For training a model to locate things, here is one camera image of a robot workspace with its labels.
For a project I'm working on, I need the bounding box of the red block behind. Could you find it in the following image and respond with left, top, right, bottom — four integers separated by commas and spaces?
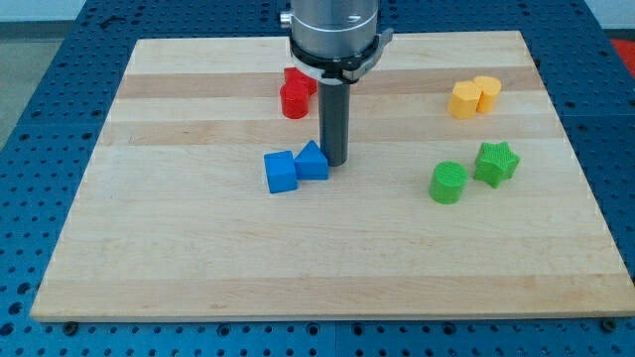
284, 66, 318, 95

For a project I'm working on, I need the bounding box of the blue cube block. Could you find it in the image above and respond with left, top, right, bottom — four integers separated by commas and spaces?
264, 151, 298, 193

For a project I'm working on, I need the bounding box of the yellow hexagon block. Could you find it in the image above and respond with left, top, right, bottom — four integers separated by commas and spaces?
447, 80, 482, 119

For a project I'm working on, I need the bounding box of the green star block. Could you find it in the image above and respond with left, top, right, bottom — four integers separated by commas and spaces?
473, 142, 520, 188

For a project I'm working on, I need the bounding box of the red cylinder block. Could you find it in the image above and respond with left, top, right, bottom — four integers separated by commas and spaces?
280, 82, 310, 119

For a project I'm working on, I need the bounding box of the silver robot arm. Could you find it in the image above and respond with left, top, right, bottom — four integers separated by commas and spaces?
279, 0, 392, 167

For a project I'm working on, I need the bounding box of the black clamp ring with lever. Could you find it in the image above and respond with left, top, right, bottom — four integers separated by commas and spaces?
288, 28, 395, 86

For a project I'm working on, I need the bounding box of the blue triangle block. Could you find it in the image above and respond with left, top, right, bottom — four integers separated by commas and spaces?
294, 141, 329, 179

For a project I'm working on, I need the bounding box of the wooden board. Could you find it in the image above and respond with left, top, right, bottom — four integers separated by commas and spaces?
31, 31, 634, 322

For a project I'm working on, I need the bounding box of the green cylinder block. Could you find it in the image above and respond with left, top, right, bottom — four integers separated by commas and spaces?
429, 161, 468, 204

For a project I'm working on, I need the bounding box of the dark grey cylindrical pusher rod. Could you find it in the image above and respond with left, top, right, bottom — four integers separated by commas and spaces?
317, 83, 350, 167

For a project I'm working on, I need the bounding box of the yellow cylinder block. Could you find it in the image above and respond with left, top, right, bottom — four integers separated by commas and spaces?
473, 75, 502, 113

